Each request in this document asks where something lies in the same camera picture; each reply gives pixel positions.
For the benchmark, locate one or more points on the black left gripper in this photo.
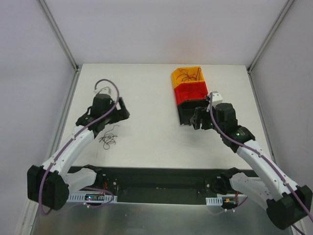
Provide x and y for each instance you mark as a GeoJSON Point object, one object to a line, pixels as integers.
{"type": "Point", "coordinates": [117, 111]}

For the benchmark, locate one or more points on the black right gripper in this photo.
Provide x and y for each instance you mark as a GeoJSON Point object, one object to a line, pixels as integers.
{"type": "Point", "coordinates": [204, 118]}

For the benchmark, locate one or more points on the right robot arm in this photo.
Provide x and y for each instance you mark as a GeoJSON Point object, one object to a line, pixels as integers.
{"type": "Point", "coordinates": [284, 200]}

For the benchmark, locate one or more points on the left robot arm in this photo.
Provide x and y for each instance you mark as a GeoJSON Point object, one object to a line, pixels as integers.
{"type": "Point", "coordinates": [51, 184]}

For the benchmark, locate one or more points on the black plastic bin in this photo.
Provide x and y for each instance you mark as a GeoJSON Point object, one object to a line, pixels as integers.
{"type": "Point", "coordinates": [187, 108]}

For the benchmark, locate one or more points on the red plastic bin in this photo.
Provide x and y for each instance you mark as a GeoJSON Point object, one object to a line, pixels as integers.
{"type": "Point", "coordinates": [190, 91]}

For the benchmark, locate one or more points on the yellow plastic bin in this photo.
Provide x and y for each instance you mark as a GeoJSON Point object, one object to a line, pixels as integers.
{"type": "Point", "coordinates": [187, 75]}

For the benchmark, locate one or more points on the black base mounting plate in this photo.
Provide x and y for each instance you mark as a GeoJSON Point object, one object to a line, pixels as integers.
{"type": "Point", "coordinates": [164, 185]}

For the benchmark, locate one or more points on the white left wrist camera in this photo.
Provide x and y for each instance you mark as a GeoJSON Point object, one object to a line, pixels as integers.
{"type": "Point", "coordinates": [105, 90]}

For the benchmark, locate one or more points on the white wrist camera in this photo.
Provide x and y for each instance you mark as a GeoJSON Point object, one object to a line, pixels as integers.
{"type": "Point", "coordinates": [215, 98]}
{"type": "Point", "coordinates": [105, 90]}

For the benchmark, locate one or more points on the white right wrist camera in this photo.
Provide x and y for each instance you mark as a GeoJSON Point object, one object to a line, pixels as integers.
{"type": "Point", "coordinates": [215, 98]}

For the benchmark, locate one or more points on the right aluminium frame post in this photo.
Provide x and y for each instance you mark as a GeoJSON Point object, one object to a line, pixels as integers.
{"type": "Point", "coordinates": [269, 36]}

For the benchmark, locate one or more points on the aluminium frame post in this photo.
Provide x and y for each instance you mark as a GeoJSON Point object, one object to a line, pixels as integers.
{"type": "Point", "coordinates": [269, 36]}
{"type": "Point", "coordinates": [57, 33]}

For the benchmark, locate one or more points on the white slotted cable duct right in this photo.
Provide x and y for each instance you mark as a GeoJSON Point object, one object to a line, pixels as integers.
{"type": "Point", "coordinates": [214, 201]}

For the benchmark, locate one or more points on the white slotted cable duct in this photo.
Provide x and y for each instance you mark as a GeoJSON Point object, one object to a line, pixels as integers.
{"type": "Point", "coordinates": [91, 198]}
{"type": "Point", "coordinates": [214, 201]}

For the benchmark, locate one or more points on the white slotted cable duct left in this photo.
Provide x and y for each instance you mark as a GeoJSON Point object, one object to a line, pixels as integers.
{"type": "Point", "coordinates": [91, 198]}

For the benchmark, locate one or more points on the left aluminium frame post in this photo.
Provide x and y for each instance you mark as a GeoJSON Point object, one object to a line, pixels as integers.
{"type": "Point", "coordinates": [57, 33]}

